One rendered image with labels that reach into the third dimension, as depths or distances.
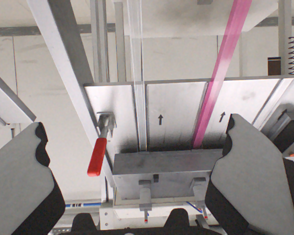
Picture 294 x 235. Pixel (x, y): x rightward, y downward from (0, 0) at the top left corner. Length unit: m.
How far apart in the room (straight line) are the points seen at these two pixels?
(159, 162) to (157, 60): 1.77
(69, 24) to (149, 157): 0.25
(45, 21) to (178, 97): 0.19
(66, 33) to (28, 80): 2.18
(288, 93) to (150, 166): 0.26
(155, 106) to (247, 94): 0.15
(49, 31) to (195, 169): 0.30
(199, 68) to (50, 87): 1.80
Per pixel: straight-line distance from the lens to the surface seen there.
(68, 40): 0.23
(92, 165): 0.22
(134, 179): 0.34
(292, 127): 0.37
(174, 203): 0.44
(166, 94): 0.25
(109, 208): 0.55
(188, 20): 0.90
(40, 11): 0.21
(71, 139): 2.15
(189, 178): 0.36
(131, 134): 0.31
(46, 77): 2.29
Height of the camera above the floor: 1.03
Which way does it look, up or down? 3 degrees up
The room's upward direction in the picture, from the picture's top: 177 degrees clockwise
